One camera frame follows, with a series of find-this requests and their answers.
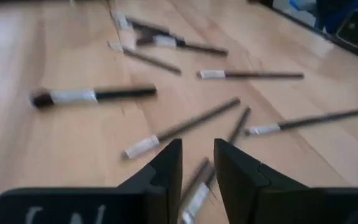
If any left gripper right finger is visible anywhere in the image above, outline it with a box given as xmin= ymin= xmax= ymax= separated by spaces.
xmin=213 ymin=138 xmax=358 ymax=224

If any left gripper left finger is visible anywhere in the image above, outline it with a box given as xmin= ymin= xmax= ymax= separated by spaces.
xmin=0 ymin=138 xmax=183 ymax=224

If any thin black makeup brush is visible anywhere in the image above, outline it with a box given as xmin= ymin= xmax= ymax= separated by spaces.
xmin=196 ymin=68 xmax=305 ymax=81
xmin=120 ymin=96 xmax=242 ymax=161
xmin=178 ymin=106 xmax=252 ymax=224
xmin=244 ymin=108 xmax=358 ymax=137
xmin=106 ymin=40 xmax=182 ymax=76

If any large round powder brush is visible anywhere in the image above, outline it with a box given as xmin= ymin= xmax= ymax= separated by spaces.
xmin=29 ymin=84 xmax=158 ymax=110

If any black fan makeup brush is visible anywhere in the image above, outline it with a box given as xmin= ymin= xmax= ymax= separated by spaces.
xmin=134 ymin=33 xmax=229 ymax=57

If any pair of dark brushes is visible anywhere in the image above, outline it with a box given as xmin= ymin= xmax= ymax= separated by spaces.
xmin=110 ymin=9 xmax=172 ymax=34

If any person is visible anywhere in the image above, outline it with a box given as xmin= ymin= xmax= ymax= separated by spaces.
xmin=289 ymin=0 xmax=358 ymax=35

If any black aluminium table frame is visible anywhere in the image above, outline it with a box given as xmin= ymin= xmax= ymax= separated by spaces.
xmin=247 ymin=0 xmax=358 ymax=66

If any grey table-level camera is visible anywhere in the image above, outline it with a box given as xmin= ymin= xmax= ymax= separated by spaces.
xmin=335 ymin=6 xmax=358 ymax=50

